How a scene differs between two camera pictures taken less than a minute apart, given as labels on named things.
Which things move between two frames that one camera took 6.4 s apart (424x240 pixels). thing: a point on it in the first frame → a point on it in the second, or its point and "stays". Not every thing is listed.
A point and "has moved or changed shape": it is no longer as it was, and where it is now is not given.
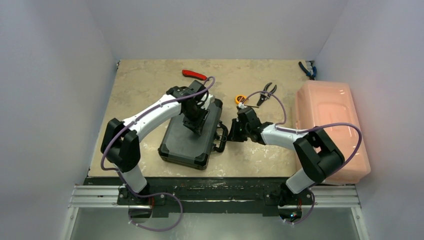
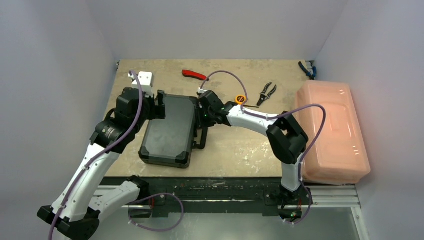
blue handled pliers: x=311 y=76 stays
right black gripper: x=235 y=129 → x=202 y=110
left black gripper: x=197 y=126 → x=157 y=111
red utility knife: x=194 y=74 stays
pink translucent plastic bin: x=323 y=103 stays
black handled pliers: x=263 y=96 stays
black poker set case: x=182 y=146 has moved or changed shape
